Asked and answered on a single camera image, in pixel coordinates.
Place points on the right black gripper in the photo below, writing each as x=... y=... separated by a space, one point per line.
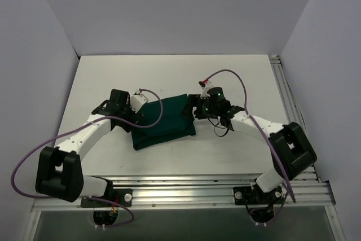
x=193 y=106

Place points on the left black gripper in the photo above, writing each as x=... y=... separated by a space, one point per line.
x=131 y=117

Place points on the green surgical drape cloth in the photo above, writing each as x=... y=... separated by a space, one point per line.
x=177 y=121

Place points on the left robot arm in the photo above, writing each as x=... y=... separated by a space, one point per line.
x=60 y=174

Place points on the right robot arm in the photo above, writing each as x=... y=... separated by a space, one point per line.
x=290 y=148

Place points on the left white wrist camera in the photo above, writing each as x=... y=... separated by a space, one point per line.
x=137 y=101

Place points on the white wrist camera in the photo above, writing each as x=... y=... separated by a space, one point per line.
x=206 y=85
x=137 y=101

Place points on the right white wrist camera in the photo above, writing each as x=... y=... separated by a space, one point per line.
x=206 y=85

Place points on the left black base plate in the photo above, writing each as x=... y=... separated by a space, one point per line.
x=123 y=197

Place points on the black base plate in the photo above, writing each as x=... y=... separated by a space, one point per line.
x=253 y=195
x=123 y=197

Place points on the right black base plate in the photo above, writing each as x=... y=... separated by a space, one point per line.
x=253 y=195

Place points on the aluminium rail frame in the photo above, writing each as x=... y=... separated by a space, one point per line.
x=184 y=190

